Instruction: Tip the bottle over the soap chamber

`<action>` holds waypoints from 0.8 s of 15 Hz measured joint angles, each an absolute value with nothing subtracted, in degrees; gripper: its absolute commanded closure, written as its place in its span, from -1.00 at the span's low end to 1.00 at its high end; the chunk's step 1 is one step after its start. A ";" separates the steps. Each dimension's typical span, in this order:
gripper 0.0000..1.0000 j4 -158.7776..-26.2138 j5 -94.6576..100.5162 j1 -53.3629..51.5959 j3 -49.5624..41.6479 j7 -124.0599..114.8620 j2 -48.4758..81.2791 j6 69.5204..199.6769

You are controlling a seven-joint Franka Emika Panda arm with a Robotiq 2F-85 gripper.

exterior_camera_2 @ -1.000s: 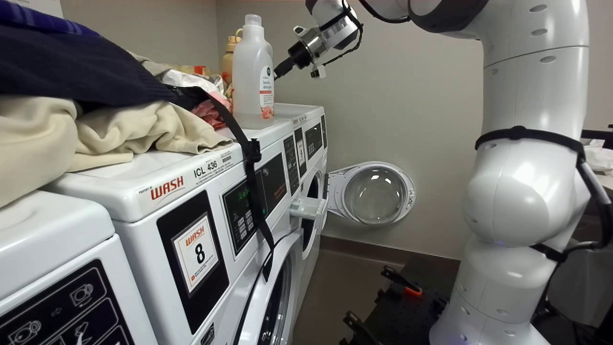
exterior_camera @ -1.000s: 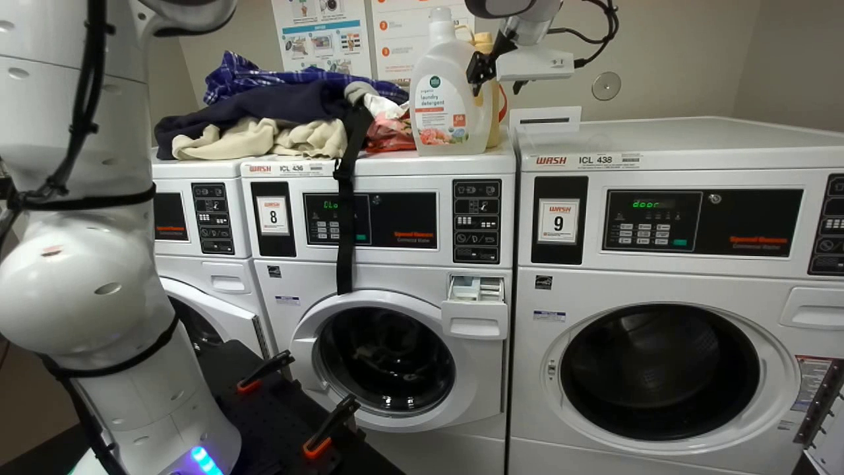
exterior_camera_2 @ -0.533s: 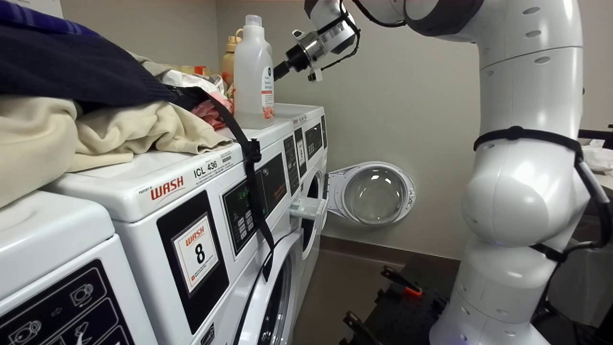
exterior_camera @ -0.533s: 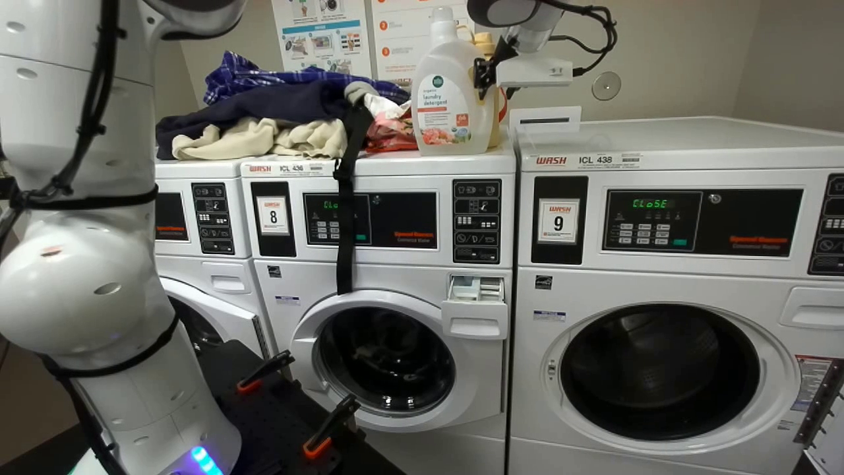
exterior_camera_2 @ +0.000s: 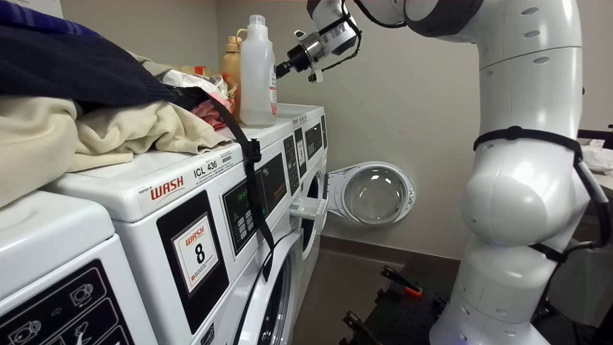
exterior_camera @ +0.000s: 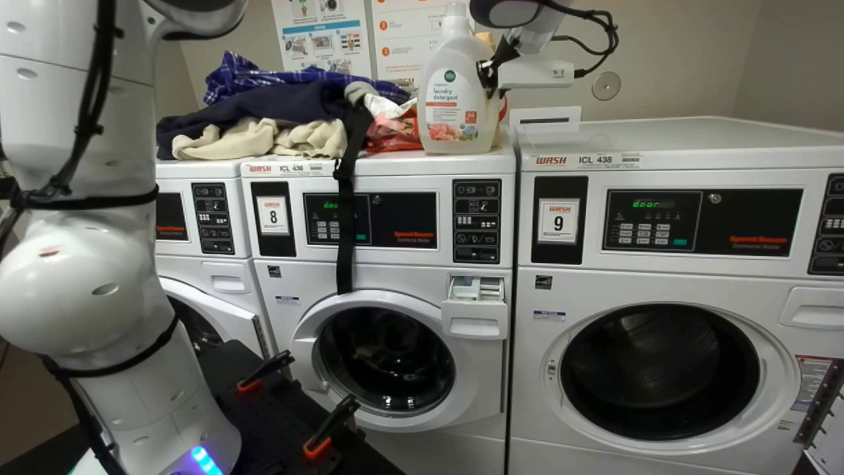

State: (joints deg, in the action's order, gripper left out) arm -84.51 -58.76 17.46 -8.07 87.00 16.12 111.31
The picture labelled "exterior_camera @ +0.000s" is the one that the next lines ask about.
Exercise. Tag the red cloth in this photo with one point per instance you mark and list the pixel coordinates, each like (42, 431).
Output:
(391, 133)

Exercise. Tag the white card holder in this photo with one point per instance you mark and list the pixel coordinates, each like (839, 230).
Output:
(545, 123)

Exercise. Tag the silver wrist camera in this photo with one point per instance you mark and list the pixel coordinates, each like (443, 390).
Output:
(543, 73)

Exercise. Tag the white grey cloth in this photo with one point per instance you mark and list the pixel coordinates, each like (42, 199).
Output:
(379, 101)

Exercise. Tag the left white washing machine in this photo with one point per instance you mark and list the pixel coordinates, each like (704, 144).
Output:
(220, 282)

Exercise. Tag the cream towel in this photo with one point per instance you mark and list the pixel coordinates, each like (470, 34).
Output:
(239, 139)

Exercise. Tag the round wall cover plate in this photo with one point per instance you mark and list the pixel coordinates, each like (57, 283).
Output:
(609, 86)

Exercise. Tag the white washing machine number 8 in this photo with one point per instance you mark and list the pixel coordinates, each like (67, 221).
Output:
(396, 265)

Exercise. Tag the instruction poster with blue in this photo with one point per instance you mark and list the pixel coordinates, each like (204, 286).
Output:
(321, 36)

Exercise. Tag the blue purple patterned cloth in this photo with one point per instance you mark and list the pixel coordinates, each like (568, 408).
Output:
(239, 76)

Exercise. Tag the dark navy garment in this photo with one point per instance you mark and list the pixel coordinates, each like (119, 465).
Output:
(254, 104)

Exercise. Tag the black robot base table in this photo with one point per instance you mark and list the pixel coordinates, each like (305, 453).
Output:
(274, 423)

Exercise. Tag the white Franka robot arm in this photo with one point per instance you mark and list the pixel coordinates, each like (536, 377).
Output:
(88, 291)

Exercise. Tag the white washing machine number 9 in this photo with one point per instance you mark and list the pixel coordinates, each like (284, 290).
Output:
(686, 176)

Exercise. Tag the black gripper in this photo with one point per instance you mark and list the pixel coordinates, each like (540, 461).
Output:
(508, 49)

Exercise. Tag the round glass washer door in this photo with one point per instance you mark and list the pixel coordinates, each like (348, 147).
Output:
(820, 406)

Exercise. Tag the translucent laundry detergent bottle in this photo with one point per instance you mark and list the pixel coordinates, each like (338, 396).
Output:
(450, 97)

